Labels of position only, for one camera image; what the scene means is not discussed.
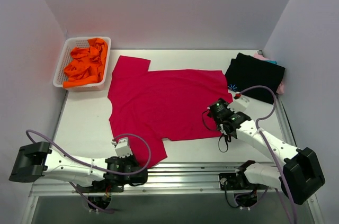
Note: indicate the folded black t-shirt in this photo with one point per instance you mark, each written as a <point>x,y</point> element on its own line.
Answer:
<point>246,71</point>

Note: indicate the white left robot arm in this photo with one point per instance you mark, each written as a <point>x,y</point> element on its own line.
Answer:
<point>91,175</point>

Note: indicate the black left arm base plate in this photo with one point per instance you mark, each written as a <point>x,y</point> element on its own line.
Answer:
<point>104,186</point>

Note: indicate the aluminium rail frame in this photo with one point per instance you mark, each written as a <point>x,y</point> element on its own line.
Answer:
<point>183,188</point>

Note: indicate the folded teal t-shirt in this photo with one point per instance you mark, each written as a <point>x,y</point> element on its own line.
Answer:
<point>272,61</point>

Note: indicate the crimson red t-shirt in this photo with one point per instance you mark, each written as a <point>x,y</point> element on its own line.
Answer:
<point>166,104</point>

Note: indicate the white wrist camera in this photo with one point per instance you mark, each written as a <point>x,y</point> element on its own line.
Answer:
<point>122,147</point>
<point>239,104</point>

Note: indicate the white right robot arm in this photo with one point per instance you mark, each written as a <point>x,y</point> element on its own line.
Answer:
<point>297,172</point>

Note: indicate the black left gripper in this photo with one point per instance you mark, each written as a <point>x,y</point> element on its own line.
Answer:
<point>138,172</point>

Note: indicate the crumpled orange t-shirt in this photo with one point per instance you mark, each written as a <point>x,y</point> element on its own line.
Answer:
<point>87,65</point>

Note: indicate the folded pink t-shirt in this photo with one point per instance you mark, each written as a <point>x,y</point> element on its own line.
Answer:
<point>259,56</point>

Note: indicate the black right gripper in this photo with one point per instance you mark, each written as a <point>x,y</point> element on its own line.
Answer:
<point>212,108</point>

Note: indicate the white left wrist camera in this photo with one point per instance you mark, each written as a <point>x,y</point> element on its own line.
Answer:
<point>122,147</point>

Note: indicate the white plastic basket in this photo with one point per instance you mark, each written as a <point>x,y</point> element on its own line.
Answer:
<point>65,59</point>

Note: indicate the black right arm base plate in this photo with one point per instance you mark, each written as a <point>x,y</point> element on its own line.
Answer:
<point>230,181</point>

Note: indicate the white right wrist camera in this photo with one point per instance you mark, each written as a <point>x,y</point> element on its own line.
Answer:
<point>239,104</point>

